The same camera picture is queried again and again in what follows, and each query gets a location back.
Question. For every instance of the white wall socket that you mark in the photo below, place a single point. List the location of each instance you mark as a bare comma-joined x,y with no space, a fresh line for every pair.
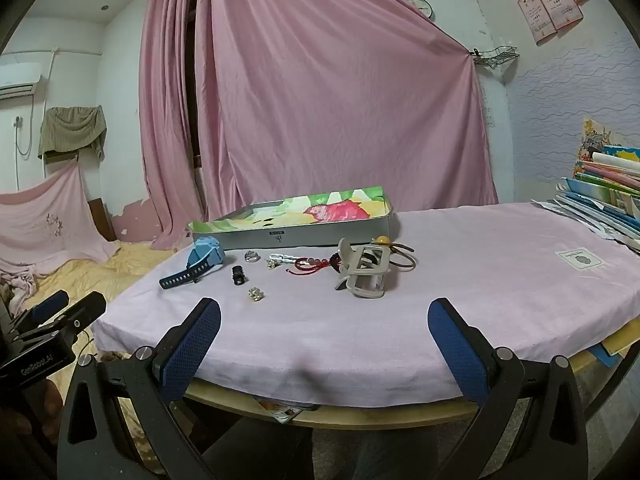
18,121

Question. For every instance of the small black hair clip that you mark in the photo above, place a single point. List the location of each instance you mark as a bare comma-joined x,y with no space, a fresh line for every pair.
238,275

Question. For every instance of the white hair clip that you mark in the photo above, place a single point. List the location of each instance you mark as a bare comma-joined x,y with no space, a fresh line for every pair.
282,260

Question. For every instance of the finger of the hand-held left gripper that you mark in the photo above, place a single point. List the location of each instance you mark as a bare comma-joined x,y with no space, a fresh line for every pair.
50,306
85,312

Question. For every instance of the round wall clock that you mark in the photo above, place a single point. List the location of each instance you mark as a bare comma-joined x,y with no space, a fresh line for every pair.
422,6

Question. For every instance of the pink tablecloth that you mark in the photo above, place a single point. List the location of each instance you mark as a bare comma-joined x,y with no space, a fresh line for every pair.
450,270

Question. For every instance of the printed leaflet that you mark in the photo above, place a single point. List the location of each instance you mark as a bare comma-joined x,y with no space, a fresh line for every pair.
285,410

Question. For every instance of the silver metal tray box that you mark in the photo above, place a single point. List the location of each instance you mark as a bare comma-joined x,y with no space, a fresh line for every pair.
325,236

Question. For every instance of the pink embroidered cloth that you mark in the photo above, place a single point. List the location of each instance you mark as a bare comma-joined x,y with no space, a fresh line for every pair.
45,225

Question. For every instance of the narrow pink curtain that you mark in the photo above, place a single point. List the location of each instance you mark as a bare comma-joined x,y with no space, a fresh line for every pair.
165,110

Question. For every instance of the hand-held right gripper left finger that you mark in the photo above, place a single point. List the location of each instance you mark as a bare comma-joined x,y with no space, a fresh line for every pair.
192,355

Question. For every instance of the wide pink curtain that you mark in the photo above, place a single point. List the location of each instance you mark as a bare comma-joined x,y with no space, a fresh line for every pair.
325,100

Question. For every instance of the brown wooden board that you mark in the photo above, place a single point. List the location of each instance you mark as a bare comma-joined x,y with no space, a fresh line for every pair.
101,217

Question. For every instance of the white air conditioner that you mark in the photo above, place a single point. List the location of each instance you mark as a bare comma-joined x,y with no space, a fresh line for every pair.
17,80

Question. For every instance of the olive green cloth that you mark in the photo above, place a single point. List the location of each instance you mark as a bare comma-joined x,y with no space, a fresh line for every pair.
70,130

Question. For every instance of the blue wrist watch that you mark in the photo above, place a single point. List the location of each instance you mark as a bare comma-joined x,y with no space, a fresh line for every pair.
205,255

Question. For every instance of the row of wall certificates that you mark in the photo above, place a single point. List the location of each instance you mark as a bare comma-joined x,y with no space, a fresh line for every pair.
545,7

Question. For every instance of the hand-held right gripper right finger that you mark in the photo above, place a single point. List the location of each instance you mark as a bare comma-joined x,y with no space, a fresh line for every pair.
457,355

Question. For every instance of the round wooden table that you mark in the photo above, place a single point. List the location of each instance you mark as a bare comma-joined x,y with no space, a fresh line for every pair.
350,412

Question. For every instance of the yellow blanket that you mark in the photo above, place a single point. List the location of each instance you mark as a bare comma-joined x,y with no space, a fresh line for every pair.
100,272

